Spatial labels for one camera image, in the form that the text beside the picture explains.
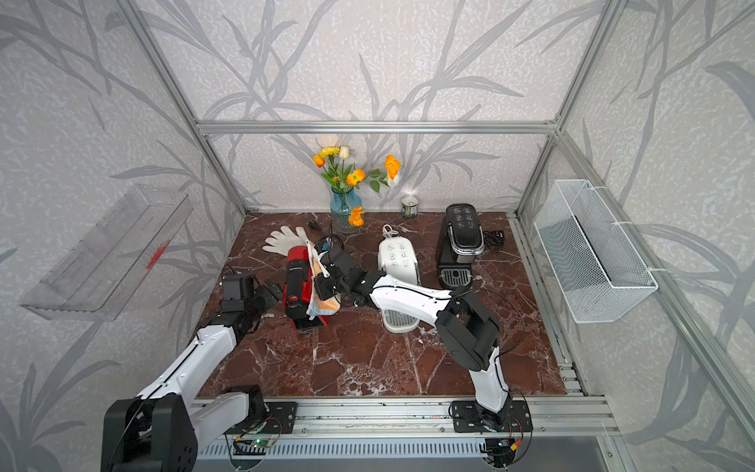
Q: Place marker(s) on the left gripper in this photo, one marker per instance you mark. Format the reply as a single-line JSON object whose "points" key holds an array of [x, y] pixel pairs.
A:
{"points": [[269, 298]]}

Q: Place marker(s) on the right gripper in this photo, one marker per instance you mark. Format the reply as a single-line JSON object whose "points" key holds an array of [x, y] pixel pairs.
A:
{"points": [[319, 284]]}

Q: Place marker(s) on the colourful striped cloth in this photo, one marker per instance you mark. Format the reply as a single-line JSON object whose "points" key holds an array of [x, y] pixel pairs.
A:
{"points": [[324, 302]]}

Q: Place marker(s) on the red coffee machine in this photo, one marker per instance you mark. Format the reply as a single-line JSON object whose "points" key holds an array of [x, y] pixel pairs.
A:
{"points": [[298, 290]]}

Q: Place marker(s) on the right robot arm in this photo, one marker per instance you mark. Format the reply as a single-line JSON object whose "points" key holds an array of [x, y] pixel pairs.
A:
{"points": [[467, 328]]}

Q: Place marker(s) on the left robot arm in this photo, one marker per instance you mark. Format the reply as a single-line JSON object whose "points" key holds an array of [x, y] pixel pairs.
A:
{"points": [[162, 428]]}

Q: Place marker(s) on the white coffee machine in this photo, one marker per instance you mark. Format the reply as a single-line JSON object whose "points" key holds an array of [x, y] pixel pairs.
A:
{"points": [[396, 256]]}

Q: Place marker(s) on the black coffee machine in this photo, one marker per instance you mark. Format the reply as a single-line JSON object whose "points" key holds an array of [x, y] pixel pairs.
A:
{"points": [[460, 242]]}

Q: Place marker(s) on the white work glove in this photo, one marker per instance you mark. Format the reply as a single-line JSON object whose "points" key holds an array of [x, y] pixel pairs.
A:
{"points": [[282, 241]]}

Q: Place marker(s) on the blue glass vase with flowers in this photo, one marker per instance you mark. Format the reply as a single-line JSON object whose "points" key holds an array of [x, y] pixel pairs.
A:
{"points": [[346, 178]]}

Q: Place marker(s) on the small green can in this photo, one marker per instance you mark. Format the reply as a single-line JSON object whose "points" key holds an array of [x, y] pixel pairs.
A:
{"points": [[410, 206]]}

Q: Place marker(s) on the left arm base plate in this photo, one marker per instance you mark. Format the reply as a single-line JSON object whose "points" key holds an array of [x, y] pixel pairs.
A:
{"points": [[278, 419]]}

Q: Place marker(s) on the clear plastic wall shelf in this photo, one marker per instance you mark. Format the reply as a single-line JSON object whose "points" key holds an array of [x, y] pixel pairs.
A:
{"points": [[96, 279]]}

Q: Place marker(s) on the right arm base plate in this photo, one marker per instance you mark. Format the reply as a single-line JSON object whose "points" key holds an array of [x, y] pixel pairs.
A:
{"points": [[470, 417]]}

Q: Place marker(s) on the white wire basket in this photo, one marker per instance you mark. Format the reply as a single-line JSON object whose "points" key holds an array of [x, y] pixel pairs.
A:
{"points": [[598, 269]]}

